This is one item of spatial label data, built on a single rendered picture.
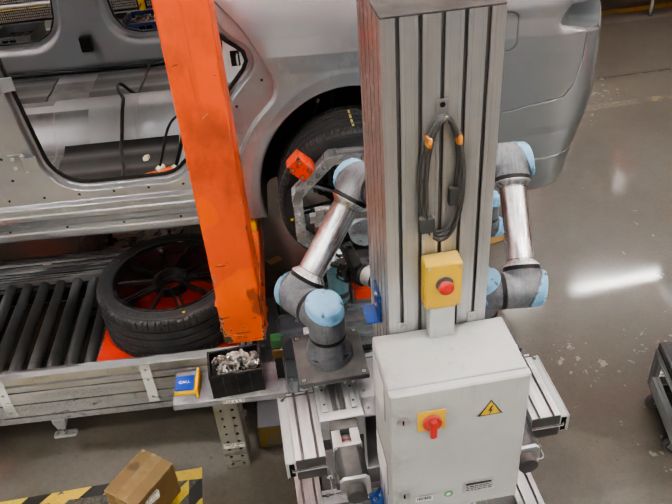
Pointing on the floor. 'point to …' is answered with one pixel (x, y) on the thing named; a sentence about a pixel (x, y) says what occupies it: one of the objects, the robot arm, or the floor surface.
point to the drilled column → (233, 434)
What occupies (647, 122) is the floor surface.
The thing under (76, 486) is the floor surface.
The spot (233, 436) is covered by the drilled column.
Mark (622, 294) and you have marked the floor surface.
